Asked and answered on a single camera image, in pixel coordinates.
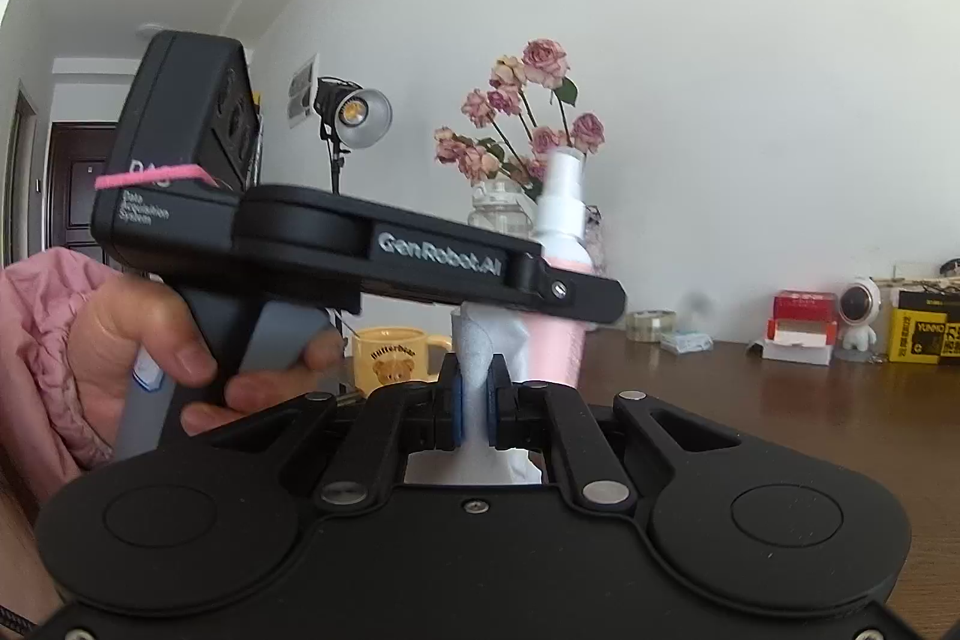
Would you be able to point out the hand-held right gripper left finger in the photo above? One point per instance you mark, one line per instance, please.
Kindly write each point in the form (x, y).
(452, 411)

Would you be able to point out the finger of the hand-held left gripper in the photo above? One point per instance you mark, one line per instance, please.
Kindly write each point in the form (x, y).
(577, 295)

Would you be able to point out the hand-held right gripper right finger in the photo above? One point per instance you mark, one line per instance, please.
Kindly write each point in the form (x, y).
(495, 411)

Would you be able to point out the pink spray bottle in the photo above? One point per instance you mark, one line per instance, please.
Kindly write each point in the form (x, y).
(559, 340)

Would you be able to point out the white cloth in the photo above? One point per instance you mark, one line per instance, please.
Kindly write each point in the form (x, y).
(480, 325)

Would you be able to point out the person's left forearm pink sleeve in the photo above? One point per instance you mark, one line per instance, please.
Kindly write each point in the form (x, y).
(45, 325)

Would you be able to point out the person's left hand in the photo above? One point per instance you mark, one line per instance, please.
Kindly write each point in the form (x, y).
(112, 347)

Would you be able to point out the pink mottled vase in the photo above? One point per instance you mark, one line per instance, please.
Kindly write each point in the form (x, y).
(594, 235)

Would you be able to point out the yellow bear mug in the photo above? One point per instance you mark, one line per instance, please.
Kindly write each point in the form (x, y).
(394, 359)

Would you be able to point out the clear tape roll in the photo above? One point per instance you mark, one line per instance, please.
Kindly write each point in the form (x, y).
(651, 326)

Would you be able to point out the small clear plastic packet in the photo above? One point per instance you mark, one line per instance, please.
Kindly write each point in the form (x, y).
(686, 342)

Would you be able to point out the grey studio light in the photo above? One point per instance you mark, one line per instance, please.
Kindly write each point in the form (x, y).
(356, 111)

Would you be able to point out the dried pink rose bouquet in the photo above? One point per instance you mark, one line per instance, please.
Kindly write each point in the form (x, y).
(517, 115)

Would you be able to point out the red and white box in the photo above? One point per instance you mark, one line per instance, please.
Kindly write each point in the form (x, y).
(799, 325)

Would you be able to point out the dark brown door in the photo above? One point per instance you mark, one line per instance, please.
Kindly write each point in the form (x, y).
(79, 183)

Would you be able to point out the white astronaut figure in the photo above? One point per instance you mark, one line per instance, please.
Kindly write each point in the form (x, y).
(862, 310)

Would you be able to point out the yellow and black box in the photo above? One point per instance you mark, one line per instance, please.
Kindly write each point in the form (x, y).
(926, 329)

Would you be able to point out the white wall panel box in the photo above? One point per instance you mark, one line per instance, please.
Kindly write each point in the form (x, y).
(304, 89)

